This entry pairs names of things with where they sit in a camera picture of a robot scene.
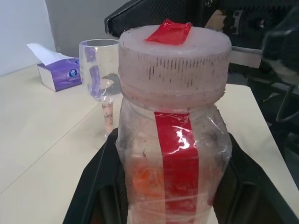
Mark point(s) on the purple tissue box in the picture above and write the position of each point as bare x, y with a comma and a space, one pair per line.
61, 74

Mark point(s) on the clear plastic wine glass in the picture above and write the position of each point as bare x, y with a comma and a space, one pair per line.
97, 70

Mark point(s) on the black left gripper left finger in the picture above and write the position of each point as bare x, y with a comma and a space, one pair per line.
98, 182

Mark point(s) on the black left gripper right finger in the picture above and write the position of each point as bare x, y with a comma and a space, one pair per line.
247, 186

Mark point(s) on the clear plastic bottle red tape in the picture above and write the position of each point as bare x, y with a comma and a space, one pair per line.
174, 121

